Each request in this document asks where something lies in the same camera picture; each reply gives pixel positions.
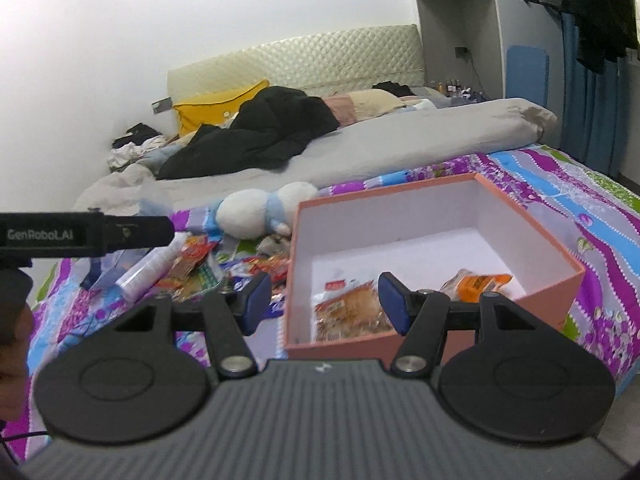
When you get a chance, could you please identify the blue curtain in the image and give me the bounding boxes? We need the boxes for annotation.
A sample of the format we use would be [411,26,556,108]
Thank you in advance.
[560,7,640,181]

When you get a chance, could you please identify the row of small bottles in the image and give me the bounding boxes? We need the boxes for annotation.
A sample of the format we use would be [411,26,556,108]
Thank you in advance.
[434,79,482,99]

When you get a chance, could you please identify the grey duvet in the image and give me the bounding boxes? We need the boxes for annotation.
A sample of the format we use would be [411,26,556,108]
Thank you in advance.
[75,97,558,216]

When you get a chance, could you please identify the heap of light clothes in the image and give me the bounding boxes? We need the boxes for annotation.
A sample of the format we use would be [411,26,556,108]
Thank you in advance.
[107,122,169,171]

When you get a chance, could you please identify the white cylindrical bottle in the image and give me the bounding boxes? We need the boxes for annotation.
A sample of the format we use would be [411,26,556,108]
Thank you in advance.
[115,245,183,303]

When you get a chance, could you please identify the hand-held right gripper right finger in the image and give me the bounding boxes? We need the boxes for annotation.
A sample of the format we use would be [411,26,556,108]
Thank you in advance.
[378,272,546,377]

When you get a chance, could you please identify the clear plastic bag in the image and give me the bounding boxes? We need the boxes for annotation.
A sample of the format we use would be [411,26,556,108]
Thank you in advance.
[80,197,191,293]

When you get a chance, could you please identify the dark hanging clothes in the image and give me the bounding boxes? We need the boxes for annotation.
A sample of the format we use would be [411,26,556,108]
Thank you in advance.
[530,0,640,75]

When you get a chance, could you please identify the white snack packet red label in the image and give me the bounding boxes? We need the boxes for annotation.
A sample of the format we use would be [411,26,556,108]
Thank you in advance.
[314,279,397,345]

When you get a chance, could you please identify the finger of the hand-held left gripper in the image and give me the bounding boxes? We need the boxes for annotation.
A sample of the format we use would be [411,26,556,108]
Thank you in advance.
[102,215,176,257]

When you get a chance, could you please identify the clear orange snack packet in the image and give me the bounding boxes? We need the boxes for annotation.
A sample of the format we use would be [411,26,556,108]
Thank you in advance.
[440,269,514,305]

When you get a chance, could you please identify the yellow pillow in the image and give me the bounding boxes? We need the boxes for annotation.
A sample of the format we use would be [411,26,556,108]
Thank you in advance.
[172,79,271,137]

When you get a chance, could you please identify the black garment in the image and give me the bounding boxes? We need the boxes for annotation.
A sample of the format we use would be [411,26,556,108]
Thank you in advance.
[372,81,416,99]

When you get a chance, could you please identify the pile of colourful snack packets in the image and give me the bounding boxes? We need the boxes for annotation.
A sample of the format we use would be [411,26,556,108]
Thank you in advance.
[155,235,291,318]

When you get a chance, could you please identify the beige pillow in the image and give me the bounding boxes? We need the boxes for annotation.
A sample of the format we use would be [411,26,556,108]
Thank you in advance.
[322,89,406,126]

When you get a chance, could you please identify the white cabinet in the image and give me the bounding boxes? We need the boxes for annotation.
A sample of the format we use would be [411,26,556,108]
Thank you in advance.
[409,0,566,151]

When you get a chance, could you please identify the cream padded headboard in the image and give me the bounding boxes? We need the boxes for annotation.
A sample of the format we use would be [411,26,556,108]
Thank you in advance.
[166,23,426,111]

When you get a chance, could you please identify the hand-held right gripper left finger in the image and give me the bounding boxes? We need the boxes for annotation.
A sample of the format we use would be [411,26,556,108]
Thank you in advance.
[112,272,273,377]

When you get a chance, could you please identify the pink cardboard box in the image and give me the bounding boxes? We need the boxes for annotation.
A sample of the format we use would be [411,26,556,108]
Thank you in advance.
[284,172,586,361]

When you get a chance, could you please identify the black jacket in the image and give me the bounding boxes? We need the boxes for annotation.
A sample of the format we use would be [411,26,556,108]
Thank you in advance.
[156,86,341,181]

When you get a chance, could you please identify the blue board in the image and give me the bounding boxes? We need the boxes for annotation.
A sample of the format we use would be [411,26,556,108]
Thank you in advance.
[506,45,550,107]

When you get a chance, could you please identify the person's left hand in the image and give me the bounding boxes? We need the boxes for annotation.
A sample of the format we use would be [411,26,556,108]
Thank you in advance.
[0,342,33,423]

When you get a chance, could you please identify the white blue plush toy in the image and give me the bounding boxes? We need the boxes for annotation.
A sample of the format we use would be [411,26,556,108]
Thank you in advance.
[215,182,318,238]

